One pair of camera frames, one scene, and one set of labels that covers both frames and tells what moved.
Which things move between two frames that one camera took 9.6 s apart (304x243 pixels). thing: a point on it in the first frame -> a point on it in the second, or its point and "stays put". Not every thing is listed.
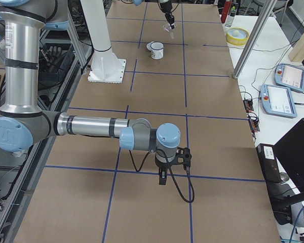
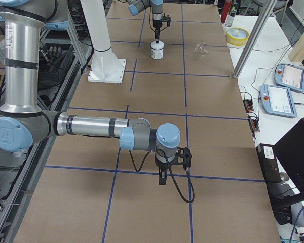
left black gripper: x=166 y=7 -> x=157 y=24
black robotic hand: x=53 y=63 stays put
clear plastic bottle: x=231 y=15 stays put
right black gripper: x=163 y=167 stays put
